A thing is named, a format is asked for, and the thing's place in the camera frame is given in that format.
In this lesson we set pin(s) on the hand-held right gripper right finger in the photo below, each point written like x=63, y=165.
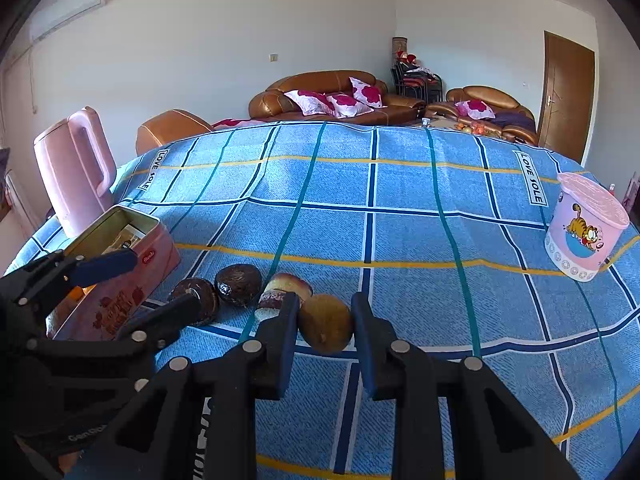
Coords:
x=367, y=350

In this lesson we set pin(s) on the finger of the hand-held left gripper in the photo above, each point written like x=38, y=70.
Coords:
x=165, y=312
x=105, y=265

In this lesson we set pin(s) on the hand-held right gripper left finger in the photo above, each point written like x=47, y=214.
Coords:
x=289, y=345

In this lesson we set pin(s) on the pink metal tin box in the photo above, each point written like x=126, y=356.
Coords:
x=140, y=270

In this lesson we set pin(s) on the brown kiwi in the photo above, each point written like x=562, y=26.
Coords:
x=326, y=322

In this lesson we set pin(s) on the printed paper leaflet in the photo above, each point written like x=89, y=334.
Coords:
x=127, y=237

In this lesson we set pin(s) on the chocolate doughnut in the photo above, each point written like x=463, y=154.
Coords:
x=239, y=282
x=206, y=301

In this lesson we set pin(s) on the cream sandwich cake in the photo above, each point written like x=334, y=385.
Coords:
x=290, y=284

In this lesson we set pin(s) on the pink electric kettle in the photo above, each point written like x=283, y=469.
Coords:
x=75, y=185

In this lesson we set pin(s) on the blue plaid tablecloth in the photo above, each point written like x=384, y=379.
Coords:
x=400, y=220

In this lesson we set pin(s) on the brown leather armchair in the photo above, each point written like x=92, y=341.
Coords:
x=170, y=127

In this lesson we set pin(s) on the pink floral blanket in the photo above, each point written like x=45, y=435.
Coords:
x=232, y=123

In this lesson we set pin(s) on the coffee table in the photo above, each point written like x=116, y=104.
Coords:
x=445, y=122

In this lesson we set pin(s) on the pink floral pillow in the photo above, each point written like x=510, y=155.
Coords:
x=474, y=108
x=369, y=92
x=309, y=101
x=349, y=105

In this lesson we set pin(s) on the pink cartoon bucket with lid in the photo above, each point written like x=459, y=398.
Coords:
x=585, y=230

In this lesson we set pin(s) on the white air conditioner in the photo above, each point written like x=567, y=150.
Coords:
x=67, y=10

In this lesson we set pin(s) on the long brown leather sofa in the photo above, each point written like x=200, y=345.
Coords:
x=310, y=82

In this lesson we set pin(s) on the stacked black chairs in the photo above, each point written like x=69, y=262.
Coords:
x=417, y=82

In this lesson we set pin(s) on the purple blanket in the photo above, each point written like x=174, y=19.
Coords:
x=515, y=120

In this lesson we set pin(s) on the short brown leather sofa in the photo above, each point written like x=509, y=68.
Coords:
x=490, y=95

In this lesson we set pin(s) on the red plush toy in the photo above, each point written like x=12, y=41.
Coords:
x=407, y=56

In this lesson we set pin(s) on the tall patterned vase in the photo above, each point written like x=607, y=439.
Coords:
x=399, y=50

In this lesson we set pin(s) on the brown wooden door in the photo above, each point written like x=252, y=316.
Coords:
x=570, y=95

